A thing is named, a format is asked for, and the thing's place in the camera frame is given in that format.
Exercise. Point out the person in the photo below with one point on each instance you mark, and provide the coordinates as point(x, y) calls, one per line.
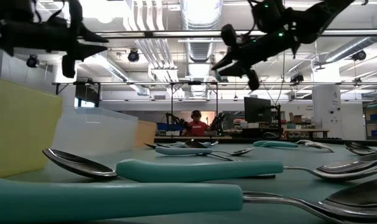
point(197, 127)

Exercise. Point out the cardboard box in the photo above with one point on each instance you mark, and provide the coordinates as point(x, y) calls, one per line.
point(296, 119)

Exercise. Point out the black ceiling camera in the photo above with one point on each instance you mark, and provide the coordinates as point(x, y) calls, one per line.
point(359, 55)
point(133, 56)
point(296, 77)
point(32, 61)

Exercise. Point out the white rectangular ceiling duct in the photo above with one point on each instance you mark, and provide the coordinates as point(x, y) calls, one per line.
point(114, 70)

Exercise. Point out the storage shelf with bins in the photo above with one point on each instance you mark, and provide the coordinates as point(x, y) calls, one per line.
point(376, 124)

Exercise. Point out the black background monitor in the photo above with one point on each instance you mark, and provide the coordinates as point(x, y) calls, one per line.
point(257, 110)

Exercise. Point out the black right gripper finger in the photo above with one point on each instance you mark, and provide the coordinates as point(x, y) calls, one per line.
point(236, 71)
point(229, 60)

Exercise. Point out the silver ribbed ceiling duct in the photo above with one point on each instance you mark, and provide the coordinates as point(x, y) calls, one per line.
point(201, 56)

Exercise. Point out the slanted silver ceiling duct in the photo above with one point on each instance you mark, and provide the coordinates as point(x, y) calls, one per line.
point(347, 49)

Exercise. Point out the black background robot arm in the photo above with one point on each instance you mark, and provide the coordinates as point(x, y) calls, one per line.
point(173, 118)
point(219, 123)

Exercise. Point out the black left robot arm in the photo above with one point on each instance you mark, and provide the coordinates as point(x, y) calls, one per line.
point(20, 34)

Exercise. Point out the yellow plastic bin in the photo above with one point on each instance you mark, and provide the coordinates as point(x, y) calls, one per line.
point(20, 130)

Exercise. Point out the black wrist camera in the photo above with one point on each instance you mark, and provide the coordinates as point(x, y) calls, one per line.
point(254, 81)
point(68, 67)

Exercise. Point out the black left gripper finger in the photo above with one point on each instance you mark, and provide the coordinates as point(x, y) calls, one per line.
point(90, 37)
point(86, 51)

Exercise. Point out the black monitor stand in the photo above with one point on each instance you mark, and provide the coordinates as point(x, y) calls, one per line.
point(279, 121)

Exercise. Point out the clear plastic bin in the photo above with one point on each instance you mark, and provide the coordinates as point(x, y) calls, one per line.
point(95, 133)

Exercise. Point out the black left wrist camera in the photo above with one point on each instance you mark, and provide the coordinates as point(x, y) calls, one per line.
point(68, 67)

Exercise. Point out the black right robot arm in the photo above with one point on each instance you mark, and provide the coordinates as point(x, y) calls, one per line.
point(316, 18)

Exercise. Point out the white pillar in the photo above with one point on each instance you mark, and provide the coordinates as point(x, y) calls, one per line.
point(327, 102)

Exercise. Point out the green table mat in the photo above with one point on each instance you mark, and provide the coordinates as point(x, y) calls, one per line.
point(285, 155)

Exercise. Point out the dark metal spoon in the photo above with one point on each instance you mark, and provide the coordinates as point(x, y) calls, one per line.
point(362, 152)
point(358, 145)
point(151, 145)
point(79, 165)
point(193, 144)

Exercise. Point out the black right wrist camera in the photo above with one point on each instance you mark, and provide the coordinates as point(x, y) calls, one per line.
point(254, 81)

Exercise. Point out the black metal station frame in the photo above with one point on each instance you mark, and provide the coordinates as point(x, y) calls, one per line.
point(145, 83)

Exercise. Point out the orange plastic bin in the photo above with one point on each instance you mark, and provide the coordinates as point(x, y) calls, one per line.
point(146, 133)

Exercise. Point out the blue storage bins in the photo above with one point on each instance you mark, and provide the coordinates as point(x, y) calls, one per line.
point(163, 126)

